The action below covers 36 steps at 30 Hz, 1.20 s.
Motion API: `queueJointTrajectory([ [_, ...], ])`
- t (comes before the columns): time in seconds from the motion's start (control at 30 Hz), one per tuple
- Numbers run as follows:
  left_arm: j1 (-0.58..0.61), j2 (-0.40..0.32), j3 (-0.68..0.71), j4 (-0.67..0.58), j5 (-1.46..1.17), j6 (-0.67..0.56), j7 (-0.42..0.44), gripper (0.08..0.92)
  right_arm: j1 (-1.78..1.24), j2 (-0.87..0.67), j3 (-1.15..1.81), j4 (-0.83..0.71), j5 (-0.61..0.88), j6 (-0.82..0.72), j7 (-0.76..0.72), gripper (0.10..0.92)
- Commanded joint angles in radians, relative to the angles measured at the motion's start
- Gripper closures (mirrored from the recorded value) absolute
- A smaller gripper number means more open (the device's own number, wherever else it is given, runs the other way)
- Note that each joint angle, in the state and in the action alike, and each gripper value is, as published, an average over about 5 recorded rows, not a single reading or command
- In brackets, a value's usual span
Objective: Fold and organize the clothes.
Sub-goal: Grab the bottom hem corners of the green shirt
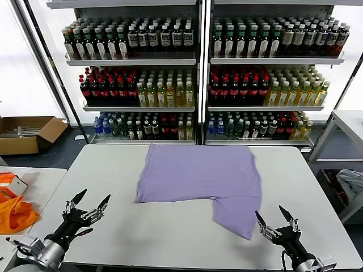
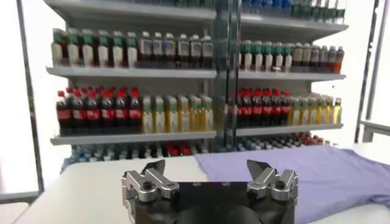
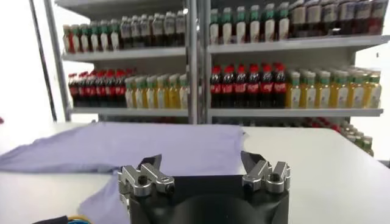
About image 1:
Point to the yellow juice bottle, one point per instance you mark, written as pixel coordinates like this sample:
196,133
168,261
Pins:
306,131
297,131
151,96
303,96
272,96
189,96
282,96
181,131
142,96
321,96
292,96
189,131
312,96
170,96
161,96
180,96

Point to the white label dark drink bottle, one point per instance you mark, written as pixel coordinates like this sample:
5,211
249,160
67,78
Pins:
153,39
342,39
332,39
143,39
187,39
176,39
321,38
310,38
165,39
132,39

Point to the grey window post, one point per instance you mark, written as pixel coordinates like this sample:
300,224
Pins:
38,56

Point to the purple t-shirt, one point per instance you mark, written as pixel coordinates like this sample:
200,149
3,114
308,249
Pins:
198,175

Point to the white paper scrap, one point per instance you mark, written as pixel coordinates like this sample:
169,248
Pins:
78,137

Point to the dark window post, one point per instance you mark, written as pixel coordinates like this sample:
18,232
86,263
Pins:
348,82

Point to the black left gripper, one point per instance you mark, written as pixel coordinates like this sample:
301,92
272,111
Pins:
72,224

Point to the orange label tea bottle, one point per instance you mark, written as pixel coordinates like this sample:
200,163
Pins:
69,45

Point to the red cap cola bottle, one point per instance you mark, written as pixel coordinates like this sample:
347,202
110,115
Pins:
263,92
214,92
173,130
165,130
281,129
224,92
234,92
94,92
132,92
85,92
253,92
290,129
244,92
104,92

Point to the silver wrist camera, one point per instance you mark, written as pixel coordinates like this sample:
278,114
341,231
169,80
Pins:
28,243
327,262

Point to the green cap dark tea bottle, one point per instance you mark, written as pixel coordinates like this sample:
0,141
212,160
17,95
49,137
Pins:
218,42
89,45
275,42
100,45
252,42
241,42
229,42
122,45
111,45
263,42
79,45

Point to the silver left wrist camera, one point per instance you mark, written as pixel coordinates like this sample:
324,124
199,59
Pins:
28,243

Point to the orange cloth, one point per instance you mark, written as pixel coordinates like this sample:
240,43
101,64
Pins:
17,215

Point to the clear green water bottle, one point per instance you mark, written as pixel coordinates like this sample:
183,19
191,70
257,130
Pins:
114,129
239,129
229,129
122,129

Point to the beige label dark drink bottle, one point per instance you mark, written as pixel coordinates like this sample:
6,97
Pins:
272,129
155,130
299,38
147,130
264,129
287,38

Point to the white cap dark drink bottle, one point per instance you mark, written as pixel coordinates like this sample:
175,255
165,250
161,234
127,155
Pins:
247,130
255,130
130,130
139,130

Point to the black window post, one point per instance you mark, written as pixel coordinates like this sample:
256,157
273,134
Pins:
51,56

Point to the orange and white carton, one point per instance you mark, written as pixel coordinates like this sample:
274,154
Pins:
17,185

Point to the grey metal bottle shelf unit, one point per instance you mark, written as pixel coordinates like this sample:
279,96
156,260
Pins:
272,61
130,62

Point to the white side table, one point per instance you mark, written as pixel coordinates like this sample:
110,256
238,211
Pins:
42,181

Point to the blue water bottle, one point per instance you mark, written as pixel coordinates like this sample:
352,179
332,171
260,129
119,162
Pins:
106,129
211,129
98,128
220,129

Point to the grey white crumpled cloth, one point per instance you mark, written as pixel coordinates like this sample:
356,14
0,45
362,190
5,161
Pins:
351,184

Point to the red cloth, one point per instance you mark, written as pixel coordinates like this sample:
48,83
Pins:
341,196

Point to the clear plastic packet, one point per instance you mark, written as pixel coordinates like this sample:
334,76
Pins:
28,131

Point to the dark storage bin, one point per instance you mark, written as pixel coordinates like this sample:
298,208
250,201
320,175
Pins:
324,184

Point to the white metal frame table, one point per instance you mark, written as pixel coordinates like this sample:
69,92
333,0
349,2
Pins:
348,119

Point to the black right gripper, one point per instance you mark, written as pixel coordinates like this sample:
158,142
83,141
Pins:
292,243

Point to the brown cardboard box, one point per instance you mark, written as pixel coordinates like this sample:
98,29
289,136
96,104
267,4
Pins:
17,144

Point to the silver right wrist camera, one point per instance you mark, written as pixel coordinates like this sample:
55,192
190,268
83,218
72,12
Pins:
327,262

